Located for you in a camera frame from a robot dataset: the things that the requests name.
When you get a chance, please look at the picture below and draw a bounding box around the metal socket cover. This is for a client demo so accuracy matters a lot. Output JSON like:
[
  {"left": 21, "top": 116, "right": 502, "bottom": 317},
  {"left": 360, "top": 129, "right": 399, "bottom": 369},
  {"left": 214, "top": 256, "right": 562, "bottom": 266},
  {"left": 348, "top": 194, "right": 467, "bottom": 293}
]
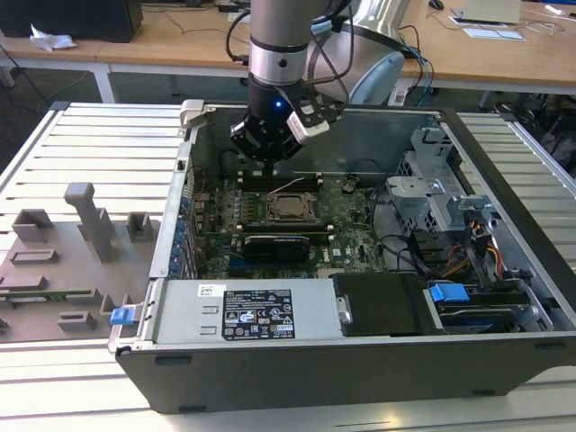
[{"left": 265, "top": 192, "right": 319, "bottom": 225}]

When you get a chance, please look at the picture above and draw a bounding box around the silver square CPU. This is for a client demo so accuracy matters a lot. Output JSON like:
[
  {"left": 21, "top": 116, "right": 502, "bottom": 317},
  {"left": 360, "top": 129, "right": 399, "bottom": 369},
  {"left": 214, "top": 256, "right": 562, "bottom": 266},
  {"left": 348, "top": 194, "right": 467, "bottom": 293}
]
[{"left": 274, "top": 196, "right": 308, "bottom": 218}]

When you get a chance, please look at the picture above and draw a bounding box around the black RAM slot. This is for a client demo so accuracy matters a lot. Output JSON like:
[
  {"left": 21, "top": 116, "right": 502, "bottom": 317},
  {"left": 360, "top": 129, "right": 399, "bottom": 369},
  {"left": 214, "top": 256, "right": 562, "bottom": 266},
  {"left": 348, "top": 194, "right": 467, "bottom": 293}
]
[
  {"left": 240, "top": 170, "right": 323, "bottom": 191},
  {"left": 233, "top": 220, "right": 333, "bottom": 236}
]

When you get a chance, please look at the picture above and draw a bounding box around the CPU socket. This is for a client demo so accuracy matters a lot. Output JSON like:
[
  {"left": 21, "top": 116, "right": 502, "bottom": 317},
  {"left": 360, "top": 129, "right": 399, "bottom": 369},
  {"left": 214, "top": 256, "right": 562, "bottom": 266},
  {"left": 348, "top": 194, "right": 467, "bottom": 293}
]
[{"left": 264, "top": 191, "right": 323, "bottom": 225}]

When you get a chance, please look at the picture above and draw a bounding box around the black graphics card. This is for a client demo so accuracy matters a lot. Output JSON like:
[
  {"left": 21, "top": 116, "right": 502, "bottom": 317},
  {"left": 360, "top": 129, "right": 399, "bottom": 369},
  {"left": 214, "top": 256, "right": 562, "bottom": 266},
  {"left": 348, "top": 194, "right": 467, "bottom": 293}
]
[{"left": 242, "top": 232, "right": 312, "bottom": 263}]

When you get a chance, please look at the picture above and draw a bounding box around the long wooden desk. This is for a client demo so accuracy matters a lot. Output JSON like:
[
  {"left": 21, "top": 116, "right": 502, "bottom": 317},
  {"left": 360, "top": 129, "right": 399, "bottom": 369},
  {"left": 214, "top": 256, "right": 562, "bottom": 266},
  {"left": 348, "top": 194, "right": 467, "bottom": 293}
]
[{"left": 96, "top": 0, "right": 576, "bottom": 109}]

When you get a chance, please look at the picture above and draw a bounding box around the green motherboard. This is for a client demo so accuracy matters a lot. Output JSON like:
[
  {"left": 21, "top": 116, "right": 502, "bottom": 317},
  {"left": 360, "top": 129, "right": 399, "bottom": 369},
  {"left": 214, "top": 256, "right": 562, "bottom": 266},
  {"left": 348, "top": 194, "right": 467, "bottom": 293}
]
[{"left": 193, "top": 173, "right": 389, "bottom": 280}]

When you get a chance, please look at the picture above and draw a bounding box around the silver metal drive cage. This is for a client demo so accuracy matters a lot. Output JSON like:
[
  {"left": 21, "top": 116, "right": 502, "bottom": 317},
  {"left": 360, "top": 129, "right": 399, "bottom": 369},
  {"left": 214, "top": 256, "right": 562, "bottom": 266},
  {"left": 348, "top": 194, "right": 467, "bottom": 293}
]
[{"left": 384, "top": 127, "right": 467, "bottom": 231}]

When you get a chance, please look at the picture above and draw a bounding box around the grey power supply unit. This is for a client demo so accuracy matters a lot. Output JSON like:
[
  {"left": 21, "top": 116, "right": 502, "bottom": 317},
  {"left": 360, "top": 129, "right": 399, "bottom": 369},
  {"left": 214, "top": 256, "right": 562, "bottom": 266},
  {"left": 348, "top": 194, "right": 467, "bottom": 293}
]
[{"left": 152, "top": 278, "right": 339, "bottom": 343}]

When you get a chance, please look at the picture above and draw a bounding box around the black plastic shroud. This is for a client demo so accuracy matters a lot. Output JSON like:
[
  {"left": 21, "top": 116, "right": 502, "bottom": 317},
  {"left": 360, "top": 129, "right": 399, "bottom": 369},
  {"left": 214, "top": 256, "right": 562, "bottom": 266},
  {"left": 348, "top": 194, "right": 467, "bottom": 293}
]
[{"left": 332, "top": 272, "right": 447, "bottom": 338}]

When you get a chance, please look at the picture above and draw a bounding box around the black computer box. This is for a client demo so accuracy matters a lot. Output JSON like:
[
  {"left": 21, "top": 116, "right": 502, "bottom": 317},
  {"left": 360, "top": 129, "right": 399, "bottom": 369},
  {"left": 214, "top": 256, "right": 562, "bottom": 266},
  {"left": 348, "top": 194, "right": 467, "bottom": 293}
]
[{"left": 0, "top": 0, "right": 144, "bottom": 44}]

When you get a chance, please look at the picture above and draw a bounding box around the crumpled white paper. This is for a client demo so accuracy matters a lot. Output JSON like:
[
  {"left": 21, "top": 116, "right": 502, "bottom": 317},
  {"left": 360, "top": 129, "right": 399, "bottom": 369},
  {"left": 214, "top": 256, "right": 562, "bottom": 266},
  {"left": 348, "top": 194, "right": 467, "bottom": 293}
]
[{"left": 29, "top": 22, "right": 77, "bottom": 50}]

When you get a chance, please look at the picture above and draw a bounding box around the grey parts rack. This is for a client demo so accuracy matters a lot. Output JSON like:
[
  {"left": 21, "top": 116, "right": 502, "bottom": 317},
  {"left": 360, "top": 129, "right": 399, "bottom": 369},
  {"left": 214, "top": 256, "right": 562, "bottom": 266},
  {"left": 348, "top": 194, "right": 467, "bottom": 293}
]
[{"left": 0, "top": 182, "right": 163, "bottom": 344}]

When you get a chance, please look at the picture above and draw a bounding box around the small wooden desk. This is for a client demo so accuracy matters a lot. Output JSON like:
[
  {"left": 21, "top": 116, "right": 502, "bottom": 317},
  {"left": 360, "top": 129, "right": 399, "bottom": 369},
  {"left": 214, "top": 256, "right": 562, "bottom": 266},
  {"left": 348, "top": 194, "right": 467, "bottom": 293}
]
[{"left": 0, "top": 31, "right": 119, "bottom": 105}]

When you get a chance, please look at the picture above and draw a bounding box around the blue disk carrier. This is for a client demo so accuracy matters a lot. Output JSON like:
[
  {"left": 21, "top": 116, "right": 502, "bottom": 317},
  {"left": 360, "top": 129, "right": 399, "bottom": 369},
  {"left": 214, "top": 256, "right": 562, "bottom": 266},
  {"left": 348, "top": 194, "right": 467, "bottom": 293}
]
[{"left": 429, "top": 281, "right": 470, "bottom": 315}]

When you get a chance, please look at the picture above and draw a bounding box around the black open PC case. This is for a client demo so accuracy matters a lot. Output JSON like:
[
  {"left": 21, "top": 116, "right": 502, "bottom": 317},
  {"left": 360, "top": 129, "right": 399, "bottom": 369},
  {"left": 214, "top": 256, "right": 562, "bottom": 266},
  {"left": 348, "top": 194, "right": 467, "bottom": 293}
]
[{"left": 106, "top": 98, "right": 576, "bottom": 415}]

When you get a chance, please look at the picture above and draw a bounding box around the white paper sheet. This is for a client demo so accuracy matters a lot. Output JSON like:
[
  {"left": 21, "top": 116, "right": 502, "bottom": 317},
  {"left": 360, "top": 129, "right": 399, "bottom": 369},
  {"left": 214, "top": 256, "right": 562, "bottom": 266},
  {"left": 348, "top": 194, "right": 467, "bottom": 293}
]
[{"left": 463, "top": 26, "right": 527, "bottom": 42}]

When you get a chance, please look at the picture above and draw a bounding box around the green RAM stick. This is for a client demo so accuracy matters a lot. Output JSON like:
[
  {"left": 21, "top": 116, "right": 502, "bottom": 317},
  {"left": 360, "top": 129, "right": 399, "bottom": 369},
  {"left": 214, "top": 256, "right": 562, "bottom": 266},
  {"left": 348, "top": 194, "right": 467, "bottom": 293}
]
[{"left": 0, "top": 290, "right": 92, "bottom": 302}]

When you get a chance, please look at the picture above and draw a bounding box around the beige laptop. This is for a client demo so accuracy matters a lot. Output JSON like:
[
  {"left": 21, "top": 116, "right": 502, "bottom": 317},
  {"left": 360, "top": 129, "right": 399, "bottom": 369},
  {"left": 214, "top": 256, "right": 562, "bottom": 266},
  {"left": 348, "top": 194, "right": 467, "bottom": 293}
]
[{"left": 449, "top": 0, "right": 524, "bottom": 26}]

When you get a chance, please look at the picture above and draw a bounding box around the black hard disk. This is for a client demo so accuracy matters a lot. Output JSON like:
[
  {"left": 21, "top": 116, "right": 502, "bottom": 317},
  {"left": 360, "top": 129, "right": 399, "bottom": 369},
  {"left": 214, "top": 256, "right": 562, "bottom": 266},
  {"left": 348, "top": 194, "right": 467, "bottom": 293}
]
[{"left": 438, "top": 304, "right": 519, "bottom": 333}]

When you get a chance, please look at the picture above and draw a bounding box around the black office chair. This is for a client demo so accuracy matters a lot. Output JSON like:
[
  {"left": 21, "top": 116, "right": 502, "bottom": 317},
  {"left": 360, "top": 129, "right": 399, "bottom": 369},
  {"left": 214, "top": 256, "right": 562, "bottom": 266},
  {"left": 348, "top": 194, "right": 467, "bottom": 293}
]
[{"left": 492, "top": 96, "right": 576, "bottom": 149}]

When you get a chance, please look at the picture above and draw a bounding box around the silver disk bay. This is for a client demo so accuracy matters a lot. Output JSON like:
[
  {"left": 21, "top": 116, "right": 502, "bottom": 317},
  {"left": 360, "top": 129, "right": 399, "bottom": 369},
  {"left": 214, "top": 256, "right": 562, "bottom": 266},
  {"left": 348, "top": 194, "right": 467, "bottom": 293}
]
[{"left": 422, "top": 269, "right": 555, "bottom": 335}]

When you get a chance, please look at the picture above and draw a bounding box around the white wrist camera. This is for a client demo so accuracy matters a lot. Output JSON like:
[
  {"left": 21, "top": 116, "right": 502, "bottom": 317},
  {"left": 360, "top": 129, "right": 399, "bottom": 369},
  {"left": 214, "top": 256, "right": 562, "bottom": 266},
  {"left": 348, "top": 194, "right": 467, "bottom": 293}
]
[{"left": 286, "top": 103, "right": 330, "bottom": 146}]

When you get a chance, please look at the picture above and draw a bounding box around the silver case hinge bracket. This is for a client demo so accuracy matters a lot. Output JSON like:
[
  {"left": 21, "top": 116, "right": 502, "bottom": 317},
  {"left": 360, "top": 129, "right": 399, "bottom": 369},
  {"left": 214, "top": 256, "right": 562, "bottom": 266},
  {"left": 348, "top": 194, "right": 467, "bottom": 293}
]
[{"left": 178, "top": 98, "right": 209, "bottom": 132}]

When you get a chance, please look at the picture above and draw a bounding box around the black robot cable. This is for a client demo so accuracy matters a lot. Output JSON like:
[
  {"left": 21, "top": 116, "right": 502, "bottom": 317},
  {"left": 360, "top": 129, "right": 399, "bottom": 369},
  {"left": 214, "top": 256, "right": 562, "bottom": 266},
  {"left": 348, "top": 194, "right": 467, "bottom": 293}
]
[{"left": 226, "top": 8, "right": 353, "bottom": 110}]

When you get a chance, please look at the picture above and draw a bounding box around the blue cable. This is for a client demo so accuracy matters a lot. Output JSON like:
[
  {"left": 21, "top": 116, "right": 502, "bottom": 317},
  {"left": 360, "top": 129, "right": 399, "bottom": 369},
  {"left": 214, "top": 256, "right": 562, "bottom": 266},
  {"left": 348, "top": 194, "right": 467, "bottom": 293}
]
[{"left": 398, "top": 38, "right": 436, "bottom": 107}]

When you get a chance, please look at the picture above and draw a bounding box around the black cable bundle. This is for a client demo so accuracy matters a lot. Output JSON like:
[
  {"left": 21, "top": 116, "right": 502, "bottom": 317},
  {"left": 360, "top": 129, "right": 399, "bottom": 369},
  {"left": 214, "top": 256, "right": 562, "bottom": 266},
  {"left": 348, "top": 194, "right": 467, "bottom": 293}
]
[{"left": 407, "top": 229, "right": 455, "bottom": 275}]

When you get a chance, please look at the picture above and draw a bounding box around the orange yellow wire bundle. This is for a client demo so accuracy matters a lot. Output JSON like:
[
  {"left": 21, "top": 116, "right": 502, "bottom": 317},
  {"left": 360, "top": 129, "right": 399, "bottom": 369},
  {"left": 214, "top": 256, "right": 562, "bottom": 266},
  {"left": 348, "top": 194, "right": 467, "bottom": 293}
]
[{"left": 443, "top": 218, "right": 503, "bottom": 278}]

